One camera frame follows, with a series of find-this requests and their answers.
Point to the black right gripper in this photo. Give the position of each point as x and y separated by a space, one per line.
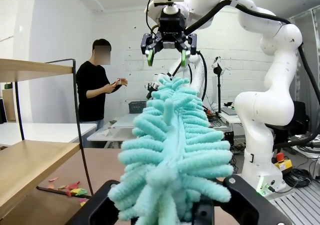
173 26

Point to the tall cardboard box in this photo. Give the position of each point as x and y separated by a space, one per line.
9 105

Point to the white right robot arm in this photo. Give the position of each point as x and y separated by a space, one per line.
265 110

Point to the black stand with headset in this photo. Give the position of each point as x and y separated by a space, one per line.
219 85

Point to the blue plastic basket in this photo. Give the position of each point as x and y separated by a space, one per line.
137 107

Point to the yellow paper scrap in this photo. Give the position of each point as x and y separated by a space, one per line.
83 204

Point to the black office chair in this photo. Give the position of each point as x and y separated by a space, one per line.
297 120

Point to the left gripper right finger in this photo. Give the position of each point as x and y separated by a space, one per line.
250 210

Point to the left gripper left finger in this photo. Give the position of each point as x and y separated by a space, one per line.
95 210

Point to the black electronics box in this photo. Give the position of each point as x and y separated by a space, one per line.
228 138

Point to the person in black shirt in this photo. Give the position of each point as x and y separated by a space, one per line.
91 90

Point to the wooden shelf with black frame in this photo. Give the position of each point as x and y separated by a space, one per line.
30 157

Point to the red paper scrap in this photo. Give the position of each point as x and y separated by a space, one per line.
73 185
68 193

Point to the teal microfiber duster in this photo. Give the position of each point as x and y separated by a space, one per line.
175 147

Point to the green paper scrap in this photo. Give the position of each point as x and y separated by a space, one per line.
78 192

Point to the grey laptop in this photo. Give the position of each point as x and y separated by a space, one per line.
230 111

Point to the yellow emergency stop box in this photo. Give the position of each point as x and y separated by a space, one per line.
283 163

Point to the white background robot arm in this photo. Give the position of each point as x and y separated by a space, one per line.
197 70

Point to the white work table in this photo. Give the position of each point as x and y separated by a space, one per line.
120 130

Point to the small pink paper scrap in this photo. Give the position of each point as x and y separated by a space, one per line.
62 187

